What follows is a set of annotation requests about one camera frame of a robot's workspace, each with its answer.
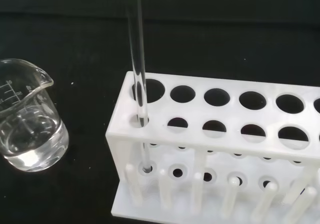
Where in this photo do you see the clear glass rod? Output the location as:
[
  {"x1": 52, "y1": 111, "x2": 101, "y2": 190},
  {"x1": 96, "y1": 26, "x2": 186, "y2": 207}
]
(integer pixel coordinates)
[{"x1": 123, "y1": 0, "x2": 154, "y2": 174}]

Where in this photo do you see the white test tube rack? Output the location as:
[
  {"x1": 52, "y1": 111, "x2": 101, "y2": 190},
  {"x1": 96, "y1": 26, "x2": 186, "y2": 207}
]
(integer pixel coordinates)
[{"x1": 104, "y1": 71, "x2": 320, "y2": 224}]

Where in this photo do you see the black bench cloth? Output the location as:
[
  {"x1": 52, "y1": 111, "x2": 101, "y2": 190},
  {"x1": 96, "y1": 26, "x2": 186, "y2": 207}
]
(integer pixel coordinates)
[{"x1": 0, "y1": 0, "x2": 320, "y2": 224}]

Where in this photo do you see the small glass beaker with water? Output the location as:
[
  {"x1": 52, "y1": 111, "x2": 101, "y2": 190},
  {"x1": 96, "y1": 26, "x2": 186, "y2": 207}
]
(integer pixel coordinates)
[{"x1": 0, "y1": 58, "x2": 70, "y2": 173}]

